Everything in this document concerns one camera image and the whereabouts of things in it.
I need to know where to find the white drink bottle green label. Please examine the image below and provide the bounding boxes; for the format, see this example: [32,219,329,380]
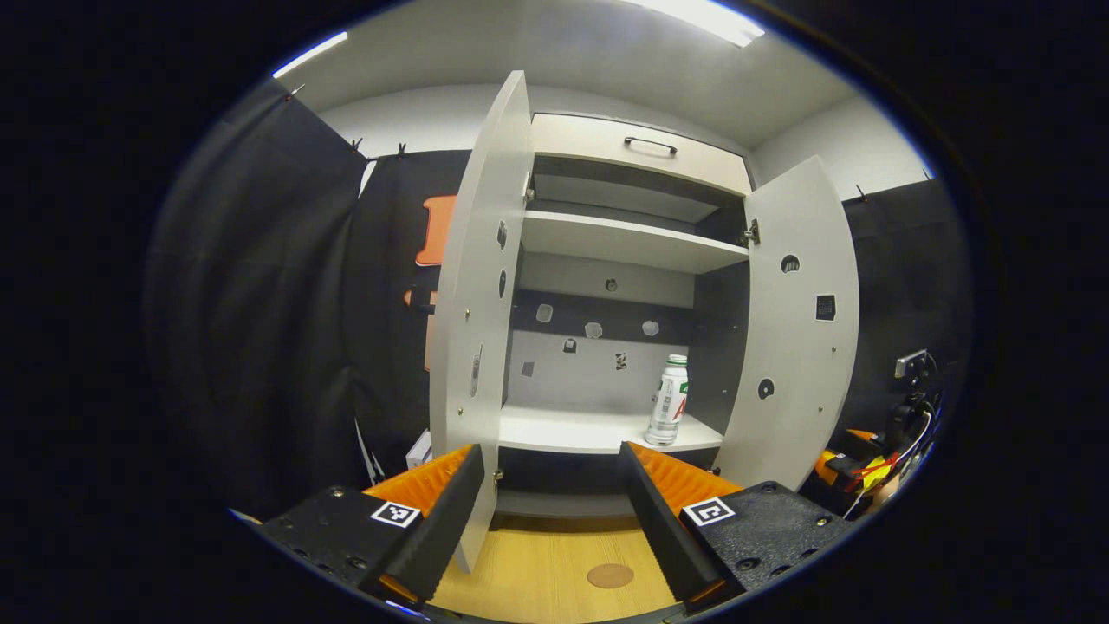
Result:
[644,354,691,447]

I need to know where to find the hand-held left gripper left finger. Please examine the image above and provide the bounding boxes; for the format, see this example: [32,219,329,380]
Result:
[258,443,486,605]

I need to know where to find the white cabinet drawer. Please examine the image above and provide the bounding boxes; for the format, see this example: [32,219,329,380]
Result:
[530,113,753,196]

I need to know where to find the white cabinet shelf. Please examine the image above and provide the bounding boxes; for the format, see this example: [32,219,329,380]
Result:
[498,403,725,456]
[520,210,750,276]

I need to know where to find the ceiling light strip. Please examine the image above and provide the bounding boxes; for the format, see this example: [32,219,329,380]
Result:
[619,0,767,49]

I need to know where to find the white grey cabinet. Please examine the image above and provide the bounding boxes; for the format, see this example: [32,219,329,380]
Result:
[494,113,755,521]

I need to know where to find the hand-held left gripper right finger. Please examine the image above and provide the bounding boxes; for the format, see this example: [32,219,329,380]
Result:
[619,440,856,613]

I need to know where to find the white cabinet door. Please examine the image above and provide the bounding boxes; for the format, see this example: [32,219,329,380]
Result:
[712,154,861,493]
[429,69,534,575]

